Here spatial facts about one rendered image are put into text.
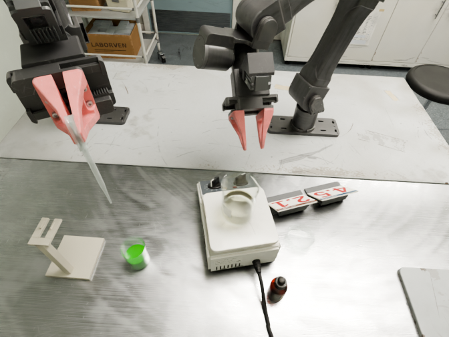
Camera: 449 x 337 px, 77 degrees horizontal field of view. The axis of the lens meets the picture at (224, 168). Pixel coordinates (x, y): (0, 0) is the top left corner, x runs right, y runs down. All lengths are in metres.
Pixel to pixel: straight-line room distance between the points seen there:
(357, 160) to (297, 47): 2.22
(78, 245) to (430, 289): 0.66
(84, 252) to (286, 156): 0.51
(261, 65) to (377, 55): 2.73
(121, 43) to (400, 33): 2.40
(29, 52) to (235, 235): 0.38
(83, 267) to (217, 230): 0.26
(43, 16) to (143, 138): 0.48
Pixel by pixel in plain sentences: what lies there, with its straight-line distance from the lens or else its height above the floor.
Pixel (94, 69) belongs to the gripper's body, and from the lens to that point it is 0.39.
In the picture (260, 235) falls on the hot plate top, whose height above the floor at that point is 0.99.
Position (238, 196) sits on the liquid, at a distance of 0.50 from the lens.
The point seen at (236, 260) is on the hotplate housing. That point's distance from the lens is 0.52.
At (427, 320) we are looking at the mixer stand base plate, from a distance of 0.64.
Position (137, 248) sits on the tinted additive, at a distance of 0.57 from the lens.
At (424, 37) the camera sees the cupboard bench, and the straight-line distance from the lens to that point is 3.27.
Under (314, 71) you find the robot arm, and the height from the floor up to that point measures 1.09.
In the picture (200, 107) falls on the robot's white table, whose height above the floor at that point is 0.90.
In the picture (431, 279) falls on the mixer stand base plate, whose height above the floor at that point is 0.91.
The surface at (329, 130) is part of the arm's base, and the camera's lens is 0.85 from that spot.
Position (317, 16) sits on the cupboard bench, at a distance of 2.85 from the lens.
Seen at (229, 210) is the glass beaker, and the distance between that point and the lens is 0.47.
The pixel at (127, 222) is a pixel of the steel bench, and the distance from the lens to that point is 0.63.
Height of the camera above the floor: 1.43
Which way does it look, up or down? 49 degrees down
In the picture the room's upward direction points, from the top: 3 degrees clockwise
